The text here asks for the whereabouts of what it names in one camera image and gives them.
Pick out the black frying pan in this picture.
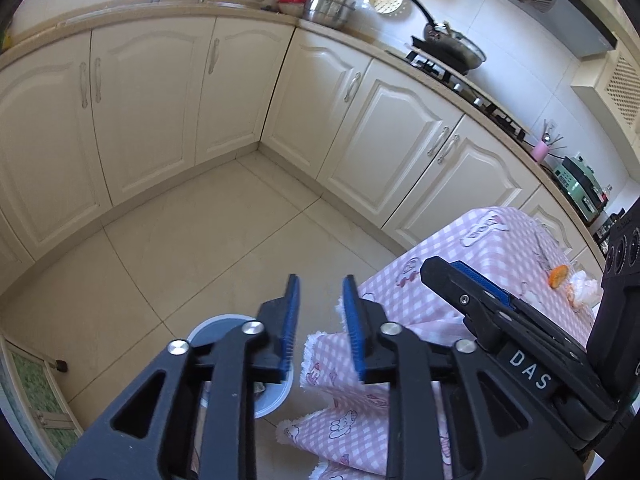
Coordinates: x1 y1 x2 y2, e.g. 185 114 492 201
410 0 487 71

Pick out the grey range hood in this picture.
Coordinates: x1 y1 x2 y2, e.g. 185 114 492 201
446 0 617 57

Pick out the green countertop oven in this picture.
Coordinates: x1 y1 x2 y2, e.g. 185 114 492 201
554 156 610 222

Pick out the steel cutlery bundle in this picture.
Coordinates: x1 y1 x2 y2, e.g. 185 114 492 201
541 119 567 150

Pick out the cream lattice wall cabinet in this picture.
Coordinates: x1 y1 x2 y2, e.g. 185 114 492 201
571 42 640 161

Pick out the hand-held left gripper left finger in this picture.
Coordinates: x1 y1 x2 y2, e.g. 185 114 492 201
54 273 302 480

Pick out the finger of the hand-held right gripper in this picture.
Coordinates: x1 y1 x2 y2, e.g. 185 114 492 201
419 255 591 361

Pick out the pink checked tablecloth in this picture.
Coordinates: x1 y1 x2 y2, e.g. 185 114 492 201
276 206 606 480

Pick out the black gas stove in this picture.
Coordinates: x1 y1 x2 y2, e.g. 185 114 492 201
405 47 531 143

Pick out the cream kitchen cabinet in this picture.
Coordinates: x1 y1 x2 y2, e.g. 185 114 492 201
0 0 608 291

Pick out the blue plastic bin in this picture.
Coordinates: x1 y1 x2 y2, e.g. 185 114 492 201
187 314 293 418

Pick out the steel stock pot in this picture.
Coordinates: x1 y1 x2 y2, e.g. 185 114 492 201
304 0 357 30

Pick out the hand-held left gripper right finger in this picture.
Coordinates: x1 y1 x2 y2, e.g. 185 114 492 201
341 274 587 480

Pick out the green glass door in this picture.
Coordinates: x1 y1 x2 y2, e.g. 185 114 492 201
0 332 85 466

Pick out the white crumpled napkin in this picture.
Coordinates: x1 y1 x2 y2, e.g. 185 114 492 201
567 270 601 307

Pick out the dark condiment bottle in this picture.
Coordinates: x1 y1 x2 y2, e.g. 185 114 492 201
590 205 626 248

